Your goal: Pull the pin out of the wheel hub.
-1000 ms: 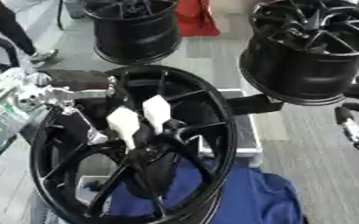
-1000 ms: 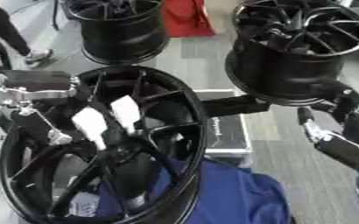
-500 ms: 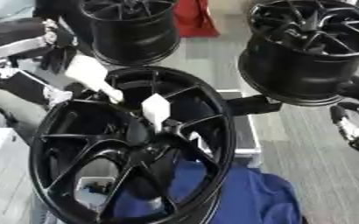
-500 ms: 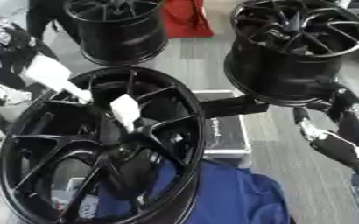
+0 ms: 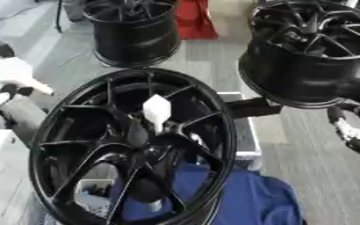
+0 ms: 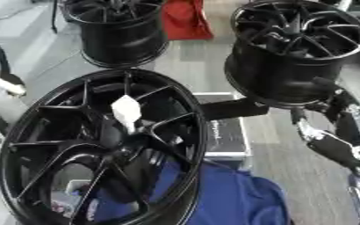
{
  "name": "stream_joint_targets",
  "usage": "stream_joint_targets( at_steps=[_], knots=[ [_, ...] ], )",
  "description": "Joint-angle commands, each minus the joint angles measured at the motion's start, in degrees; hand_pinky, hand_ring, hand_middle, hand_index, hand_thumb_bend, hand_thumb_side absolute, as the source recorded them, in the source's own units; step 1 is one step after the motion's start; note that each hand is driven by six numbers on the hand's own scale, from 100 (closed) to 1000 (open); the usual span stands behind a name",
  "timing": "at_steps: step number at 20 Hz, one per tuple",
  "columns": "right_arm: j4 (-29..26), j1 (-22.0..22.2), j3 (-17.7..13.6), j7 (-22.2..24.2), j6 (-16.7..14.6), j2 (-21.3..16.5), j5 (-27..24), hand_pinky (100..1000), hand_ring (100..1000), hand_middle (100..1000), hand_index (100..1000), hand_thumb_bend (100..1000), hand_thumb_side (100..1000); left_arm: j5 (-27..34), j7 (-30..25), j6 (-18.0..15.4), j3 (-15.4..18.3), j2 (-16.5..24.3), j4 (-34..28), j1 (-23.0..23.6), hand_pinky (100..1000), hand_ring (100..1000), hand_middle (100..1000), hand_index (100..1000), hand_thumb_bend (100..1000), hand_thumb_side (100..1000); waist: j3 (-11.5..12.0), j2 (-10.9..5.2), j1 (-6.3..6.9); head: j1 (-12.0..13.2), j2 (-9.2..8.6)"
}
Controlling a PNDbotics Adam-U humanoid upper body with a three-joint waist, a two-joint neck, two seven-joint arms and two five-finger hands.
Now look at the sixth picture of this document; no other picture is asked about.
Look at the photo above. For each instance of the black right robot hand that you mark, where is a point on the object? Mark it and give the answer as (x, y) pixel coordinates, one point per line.
(337, 143)

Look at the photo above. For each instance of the black wheel rim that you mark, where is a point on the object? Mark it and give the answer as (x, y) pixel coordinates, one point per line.
(296, 58)
(121, 32)

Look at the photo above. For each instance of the white pin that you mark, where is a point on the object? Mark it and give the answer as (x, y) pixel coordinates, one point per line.
(126, 111)

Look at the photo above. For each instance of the large black spoked wheel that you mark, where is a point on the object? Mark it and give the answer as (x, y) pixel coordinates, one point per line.
(60, 137)

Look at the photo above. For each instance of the blue cloth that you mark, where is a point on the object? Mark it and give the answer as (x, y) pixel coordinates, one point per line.
(239, 196)

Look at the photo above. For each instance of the black case with silver trim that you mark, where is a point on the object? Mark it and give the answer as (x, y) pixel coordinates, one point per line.
(226, 132)

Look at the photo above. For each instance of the red bag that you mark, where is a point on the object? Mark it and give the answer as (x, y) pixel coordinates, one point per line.
(184, 19)

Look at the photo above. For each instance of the black mounting bracket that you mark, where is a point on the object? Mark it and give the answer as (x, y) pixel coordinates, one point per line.
(234, 108)

